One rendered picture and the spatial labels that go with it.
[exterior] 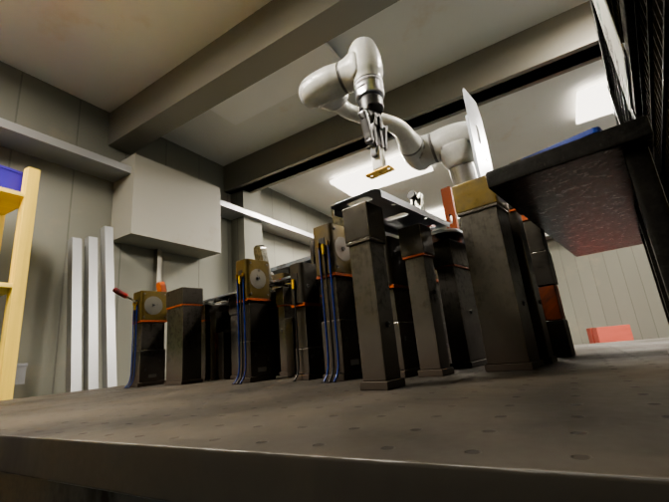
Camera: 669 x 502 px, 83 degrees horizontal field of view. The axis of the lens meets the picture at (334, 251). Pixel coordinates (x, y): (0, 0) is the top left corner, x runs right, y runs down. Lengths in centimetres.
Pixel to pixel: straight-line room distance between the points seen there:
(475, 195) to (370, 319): 34
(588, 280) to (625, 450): 747
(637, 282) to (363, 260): 727
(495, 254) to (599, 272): 699
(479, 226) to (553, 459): 59
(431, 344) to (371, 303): 19
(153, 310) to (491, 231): 131
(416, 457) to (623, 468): 9
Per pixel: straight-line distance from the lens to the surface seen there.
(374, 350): 58
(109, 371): 299
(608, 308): 768
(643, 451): 25
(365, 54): 129
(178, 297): 146
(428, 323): 73
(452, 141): 166
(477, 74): 350
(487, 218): 77
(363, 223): 60
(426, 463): 23
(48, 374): 330
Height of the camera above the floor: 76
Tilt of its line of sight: 15 degrees up
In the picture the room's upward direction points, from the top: 5 degrees counter-clockwise
